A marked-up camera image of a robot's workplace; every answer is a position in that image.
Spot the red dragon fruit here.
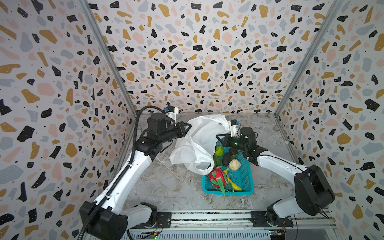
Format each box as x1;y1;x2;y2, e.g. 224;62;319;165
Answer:
208;168;229;196

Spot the black corrugated cable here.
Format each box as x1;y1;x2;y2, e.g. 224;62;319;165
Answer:
76;105;167;240

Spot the yellow banana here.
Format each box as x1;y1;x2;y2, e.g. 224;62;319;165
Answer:
223;169;243;192

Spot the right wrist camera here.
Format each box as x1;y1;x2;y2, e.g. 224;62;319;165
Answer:
228;120;240;137

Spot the dark avocado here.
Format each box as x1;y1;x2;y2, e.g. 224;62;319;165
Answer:
222;153;232;167

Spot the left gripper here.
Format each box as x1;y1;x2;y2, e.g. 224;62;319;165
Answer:
159;121;192;144

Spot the white plastic bag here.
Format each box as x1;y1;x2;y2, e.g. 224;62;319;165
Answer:
169;114;230;176

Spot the green lime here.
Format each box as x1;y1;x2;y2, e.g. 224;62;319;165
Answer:
214;146;224;158

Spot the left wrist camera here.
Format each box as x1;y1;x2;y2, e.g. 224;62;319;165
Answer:
164;106;179;121

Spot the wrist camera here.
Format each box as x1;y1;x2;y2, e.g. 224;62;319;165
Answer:
228;120;240;137
164;106;179;121

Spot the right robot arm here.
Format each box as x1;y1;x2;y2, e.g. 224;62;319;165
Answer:
216;127;336;227

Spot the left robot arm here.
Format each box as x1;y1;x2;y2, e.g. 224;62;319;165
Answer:
78;112;192;240

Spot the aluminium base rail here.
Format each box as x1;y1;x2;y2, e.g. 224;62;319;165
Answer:
83;208;337;240

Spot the teal plastic basket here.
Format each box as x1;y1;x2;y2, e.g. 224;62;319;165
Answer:
202;142;254;196

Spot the green bumpy fruit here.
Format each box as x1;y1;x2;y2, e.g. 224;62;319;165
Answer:
213;155;222;167

